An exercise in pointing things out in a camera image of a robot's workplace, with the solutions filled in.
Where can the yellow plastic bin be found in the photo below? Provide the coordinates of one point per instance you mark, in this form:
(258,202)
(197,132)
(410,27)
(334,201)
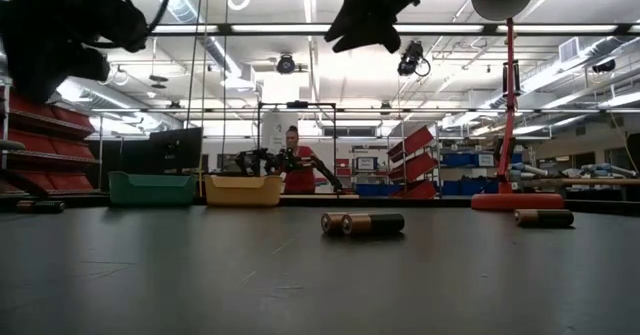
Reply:
(242,191)

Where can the black background monitor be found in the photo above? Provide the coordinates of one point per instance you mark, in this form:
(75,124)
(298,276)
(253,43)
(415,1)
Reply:
(170,150)

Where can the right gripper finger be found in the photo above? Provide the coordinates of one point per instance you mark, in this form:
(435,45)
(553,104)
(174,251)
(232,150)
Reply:
(352,25)
(387,25)

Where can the background wooden table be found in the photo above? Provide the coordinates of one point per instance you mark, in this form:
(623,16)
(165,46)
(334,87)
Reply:
(325,195)

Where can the blue storage crate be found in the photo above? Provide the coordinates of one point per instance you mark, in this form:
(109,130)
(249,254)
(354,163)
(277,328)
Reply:
(375,190)

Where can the white banner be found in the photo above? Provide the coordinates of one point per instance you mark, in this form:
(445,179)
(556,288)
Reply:
(275,130)

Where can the red bin shelving rack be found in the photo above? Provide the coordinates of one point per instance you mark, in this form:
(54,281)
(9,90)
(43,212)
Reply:
(50,145)
(415,165)

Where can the teal plastic bin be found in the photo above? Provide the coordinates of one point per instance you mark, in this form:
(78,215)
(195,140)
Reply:
(150,190)

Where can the round black ceiling fixture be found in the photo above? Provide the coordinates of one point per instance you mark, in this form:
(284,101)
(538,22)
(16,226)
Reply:
(286,64)

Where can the blue bin shelf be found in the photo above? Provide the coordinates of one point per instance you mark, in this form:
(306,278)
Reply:
(460,161)

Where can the background black robot arm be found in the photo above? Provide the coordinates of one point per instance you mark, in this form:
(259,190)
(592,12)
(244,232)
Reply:
(252,161)
(325,172)

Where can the red desk lamp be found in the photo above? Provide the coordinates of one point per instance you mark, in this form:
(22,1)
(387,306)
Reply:
(515,201)

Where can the long wooden workbench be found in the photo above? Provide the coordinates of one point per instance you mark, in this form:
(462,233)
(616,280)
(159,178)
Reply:
(590,181)

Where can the person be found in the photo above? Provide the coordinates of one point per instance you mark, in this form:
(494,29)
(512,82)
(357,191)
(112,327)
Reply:
(300,175)

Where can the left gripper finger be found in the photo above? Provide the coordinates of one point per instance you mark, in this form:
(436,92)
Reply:
(35,75)
(85,70)

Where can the copper black AA battery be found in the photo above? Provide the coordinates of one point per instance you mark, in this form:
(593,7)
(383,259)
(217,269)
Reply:
(331,223)
(42,207)
(375,224)
(545,218)

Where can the black overhead camera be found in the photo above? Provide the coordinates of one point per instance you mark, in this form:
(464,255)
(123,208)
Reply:
(411,57)

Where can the black aluminium table frame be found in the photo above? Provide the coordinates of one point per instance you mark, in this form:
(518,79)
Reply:
(400,204)

